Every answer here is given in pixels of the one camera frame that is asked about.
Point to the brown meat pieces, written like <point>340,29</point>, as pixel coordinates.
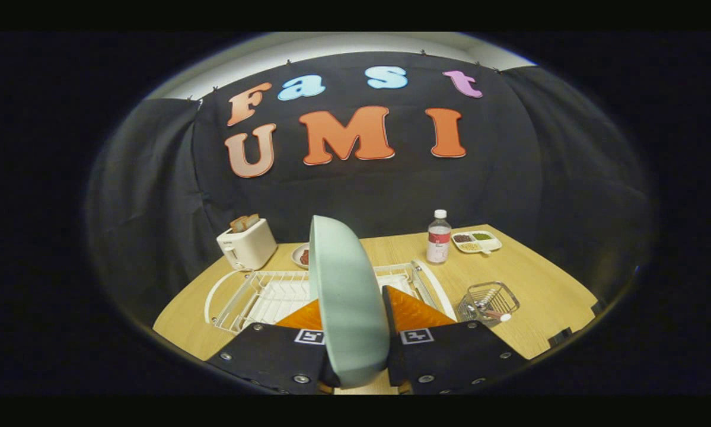
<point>305,257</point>

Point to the white divided tray with beans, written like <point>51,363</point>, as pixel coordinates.
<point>485,243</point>

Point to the clear bottle with red label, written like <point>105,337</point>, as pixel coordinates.
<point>438,240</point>

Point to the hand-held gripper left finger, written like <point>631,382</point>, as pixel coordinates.
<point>272,356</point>

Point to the white toaster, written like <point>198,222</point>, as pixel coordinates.
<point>248,246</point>

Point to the black backdrop cloth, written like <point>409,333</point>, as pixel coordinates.
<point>539,178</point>

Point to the toast slice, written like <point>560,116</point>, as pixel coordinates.
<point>252,220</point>
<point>238,224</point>

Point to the small white plate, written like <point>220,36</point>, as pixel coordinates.
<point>297,256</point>

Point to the pale green plate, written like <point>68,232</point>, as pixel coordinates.
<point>346,302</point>

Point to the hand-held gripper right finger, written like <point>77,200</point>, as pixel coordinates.
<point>450,356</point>

